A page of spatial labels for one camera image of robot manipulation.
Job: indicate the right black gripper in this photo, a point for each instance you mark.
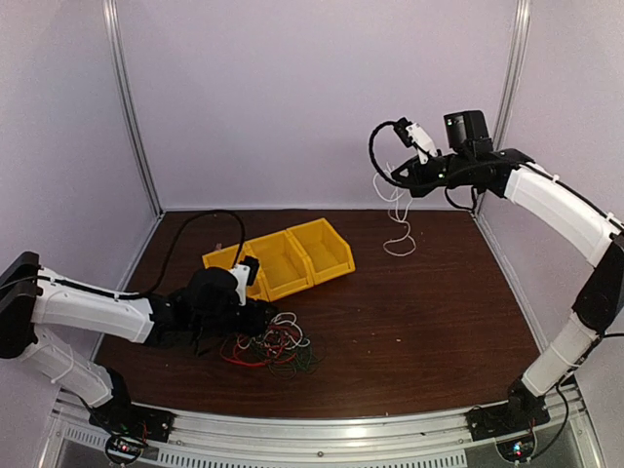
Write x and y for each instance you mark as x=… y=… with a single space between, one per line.
x=419 y=183

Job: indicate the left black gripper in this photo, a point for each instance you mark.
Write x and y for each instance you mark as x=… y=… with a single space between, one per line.
x=255 y=324

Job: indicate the yellow three-compartment bin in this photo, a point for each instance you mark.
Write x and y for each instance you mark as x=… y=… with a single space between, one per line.
x=297 y=259

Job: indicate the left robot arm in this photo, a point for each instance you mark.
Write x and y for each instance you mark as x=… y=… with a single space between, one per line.
x=34 y=297

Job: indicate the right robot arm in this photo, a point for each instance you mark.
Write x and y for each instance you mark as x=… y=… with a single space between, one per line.
x=594 y=235

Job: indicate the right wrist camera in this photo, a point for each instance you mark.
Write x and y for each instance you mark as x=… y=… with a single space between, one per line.
x=412 y=135

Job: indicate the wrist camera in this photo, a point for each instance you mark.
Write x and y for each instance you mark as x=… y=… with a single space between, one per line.
x=412 y=135
x=245 y=274

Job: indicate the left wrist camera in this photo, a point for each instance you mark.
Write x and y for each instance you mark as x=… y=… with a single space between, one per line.
x=245 y=274

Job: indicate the right aluminium frame post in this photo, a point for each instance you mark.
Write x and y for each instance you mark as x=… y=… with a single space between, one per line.
x=515 y=64

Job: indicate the aluminium frame post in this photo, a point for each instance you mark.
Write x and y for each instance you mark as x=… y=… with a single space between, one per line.
x=120 y=71
x=515 y=64

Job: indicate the front aluminium rail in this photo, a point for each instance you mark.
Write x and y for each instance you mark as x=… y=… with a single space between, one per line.
x=430 y=439

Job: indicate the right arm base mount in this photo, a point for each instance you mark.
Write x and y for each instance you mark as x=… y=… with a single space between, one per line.
x=513 y=432

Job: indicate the left aluminium frame post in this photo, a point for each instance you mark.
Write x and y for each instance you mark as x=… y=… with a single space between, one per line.
x=120 y=71

